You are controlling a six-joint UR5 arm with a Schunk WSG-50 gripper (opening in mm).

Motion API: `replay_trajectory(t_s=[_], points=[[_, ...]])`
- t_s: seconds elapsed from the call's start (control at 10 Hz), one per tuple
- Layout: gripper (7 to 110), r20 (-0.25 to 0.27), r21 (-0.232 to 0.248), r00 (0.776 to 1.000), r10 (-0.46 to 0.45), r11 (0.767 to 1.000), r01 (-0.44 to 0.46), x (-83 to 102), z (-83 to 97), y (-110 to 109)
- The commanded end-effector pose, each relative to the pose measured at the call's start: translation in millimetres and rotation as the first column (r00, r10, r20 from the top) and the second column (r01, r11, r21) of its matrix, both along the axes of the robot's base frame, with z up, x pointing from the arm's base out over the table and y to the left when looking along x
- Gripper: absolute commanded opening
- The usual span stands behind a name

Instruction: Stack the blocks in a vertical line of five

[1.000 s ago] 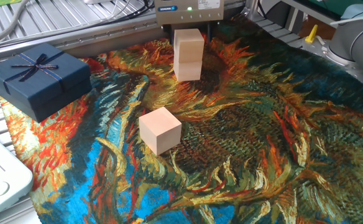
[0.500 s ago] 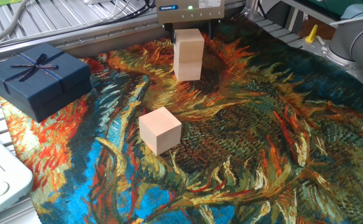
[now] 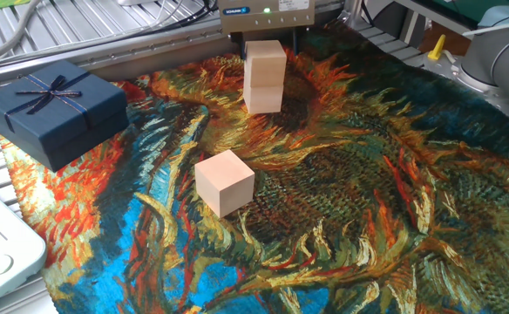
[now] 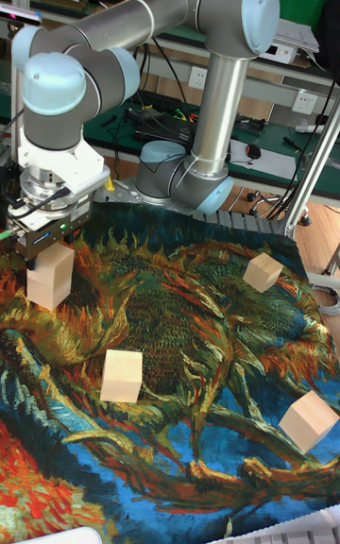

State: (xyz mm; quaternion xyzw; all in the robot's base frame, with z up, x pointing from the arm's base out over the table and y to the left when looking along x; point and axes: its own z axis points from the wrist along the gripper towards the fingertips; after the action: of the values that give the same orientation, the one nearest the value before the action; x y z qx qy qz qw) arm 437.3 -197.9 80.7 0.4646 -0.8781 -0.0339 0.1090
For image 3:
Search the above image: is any grey Schunk gripper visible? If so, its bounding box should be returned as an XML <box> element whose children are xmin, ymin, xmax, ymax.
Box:
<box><xmin>217</xmin><ymin>0</ymin><xmax>316</xmax><ymax>60</ymax></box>

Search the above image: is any light wooden cube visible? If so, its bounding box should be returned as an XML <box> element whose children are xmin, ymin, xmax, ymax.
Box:
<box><xmin>242</xmin><ymin>82</ymin><xmax>285</xmax><ymax>115</ymax></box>
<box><xmin>243</xmin><ymin>39</ymin><xmax>288</xmax><ymax>88</ymax></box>
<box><xmin>193</xmin><ymin>149</ymin><xmax>256</xmax><ymax>219</ymax></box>

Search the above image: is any sunflower painting cloth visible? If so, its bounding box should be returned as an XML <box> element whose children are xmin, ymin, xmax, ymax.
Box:
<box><xmin>0</xmin><ymin>19</ymin><xmax>509</xmax><ymax>314</ymax></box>

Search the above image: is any navy gift box with ribbon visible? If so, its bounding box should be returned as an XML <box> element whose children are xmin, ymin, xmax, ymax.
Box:
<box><xmin>0</xmin><ymin>59</ymin><xmax>130</xmax><ymax>173</ymax></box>

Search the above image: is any white plastic device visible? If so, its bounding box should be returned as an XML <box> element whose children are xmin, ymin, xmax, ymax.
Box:
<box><xmin>0</xmin><ymin>177</ymin><xmax>49</xmax><ymax>313</ymax></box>

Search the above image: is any black cable bundle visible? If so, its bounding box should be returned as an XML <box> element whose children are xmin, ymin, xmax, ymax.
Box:
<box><xmin>119</xmin><ymin>0</ymin><xmax>221</xmax><ymax>40</ymax></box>

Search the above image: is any yellow plastic handle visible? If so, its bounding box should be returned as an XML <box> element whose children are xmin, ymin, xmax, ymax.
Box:
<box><xmin>427</xmin><ymin>33</ymin><xmax>447</xmax><ymax>61</ymax></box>

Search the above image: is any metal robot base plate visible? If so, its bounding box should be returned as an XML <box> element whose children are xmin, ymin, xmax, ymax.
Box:
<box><xmin>424</xmin><ymin>51</ymin><xmax>509</xmax><ymax>127</ymax></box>

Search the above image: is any grey corrugated hose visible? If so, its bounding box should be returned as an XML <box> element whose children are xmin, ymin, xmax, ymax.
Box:
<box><xmin>0</xmin><ymin>0</ymin><xmax>44</xmax><ymax>70</ymax></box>

